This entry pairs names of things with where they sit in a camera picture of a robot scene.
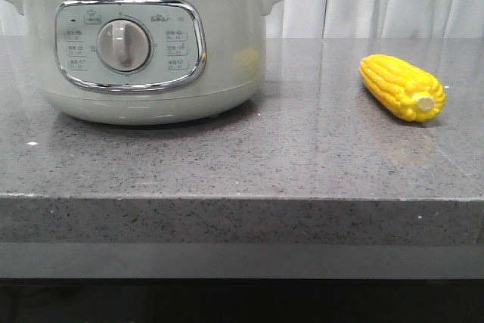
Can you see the yellow corn cob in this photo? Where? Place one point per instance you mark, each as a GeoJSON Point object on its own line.
{"type": "Point", "coordinates": [407, 91]}

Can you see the pale green electric pot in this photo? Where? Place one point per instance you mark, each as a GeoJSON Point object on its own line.
{"type": "Point", "coordinates": [146, 62]}

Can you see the grey pot control knob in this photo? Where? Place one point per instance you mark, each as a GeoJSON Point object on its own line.
{"type": "Point", "coordinates": [123, 45]}

